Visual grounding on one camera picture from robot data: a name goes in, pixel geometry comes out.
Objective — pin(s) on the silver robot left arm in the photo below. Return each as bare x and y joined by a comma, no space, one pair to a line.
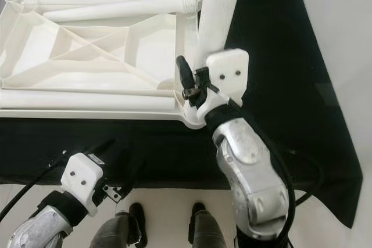
40,233

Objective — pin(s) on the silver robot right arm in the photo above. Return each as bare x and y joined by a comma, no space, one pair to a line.
250,178

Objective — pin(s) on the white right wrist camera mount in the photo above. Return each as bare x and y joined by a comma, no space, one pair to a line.
229,71

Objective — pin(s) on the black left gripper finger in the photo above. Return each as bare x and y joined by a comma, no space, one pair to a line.
102,147
133,172

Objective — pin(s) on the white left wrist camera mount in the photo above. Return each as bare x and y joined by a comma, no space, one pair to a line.
81,178

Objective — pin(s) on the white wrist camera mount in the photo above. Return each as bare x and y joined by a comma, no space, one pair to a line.
229,71
81,178

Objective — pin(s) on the black tablecloth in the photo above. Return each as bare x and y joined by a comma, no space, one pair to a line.
151,149

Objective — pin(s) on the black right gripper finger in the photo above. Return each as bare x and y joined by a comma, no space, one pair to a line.
185,71

